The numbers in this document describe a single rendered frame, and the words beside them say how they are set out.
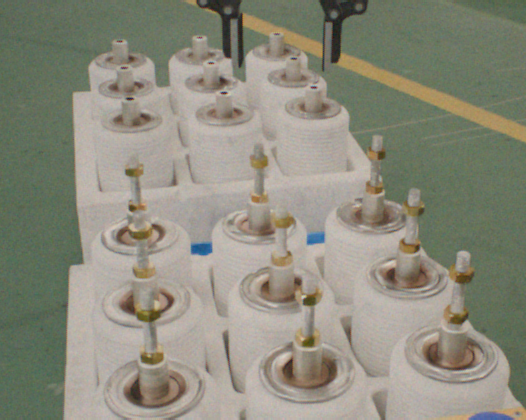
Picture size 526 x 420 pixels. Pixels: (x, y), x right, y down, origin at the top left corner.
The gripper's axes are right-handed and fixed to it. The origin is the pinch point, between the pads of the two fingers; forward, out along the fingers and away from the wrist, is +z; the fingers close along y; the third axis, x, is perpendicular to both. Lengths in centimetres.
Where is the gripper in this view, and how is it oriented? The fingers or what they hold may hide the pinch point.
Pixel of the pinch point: (282, 49)
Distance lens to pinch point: 68.6
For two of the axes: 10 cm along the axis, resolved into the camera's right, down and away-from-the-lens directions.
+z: -0.3, 8.6, 5.1
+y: -10.0, -0.4, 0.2
